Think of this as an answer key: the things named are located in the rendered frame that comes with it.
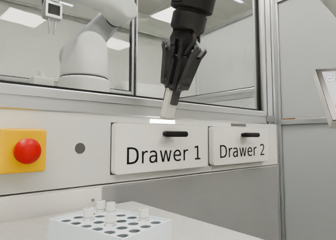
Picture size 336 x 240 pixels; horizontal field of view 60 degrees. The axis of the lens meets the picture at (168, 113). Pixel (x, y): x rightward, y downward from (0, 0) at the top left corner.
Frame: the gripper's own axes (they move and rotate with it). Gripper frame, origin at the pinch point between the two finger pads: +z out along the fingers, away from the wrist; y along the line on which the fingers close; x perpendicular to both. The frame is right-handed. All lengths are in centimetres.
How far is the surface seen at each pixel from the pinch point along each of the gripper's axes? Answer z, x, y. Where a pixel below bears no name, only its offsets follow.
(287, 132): 25, 178, -59
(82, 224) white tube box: 10.9, -28.1, 21.9
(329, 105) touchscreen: -6, 77, 3
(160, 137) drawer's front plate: 8.6, 0.9, -1.6
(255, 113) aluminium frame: 1.8, 43.8, -5.9
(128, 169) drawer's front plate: 15.1, -8.1, 0.8
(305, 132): 20, 176, -45
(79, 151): 11.7, -18.6, -2.2
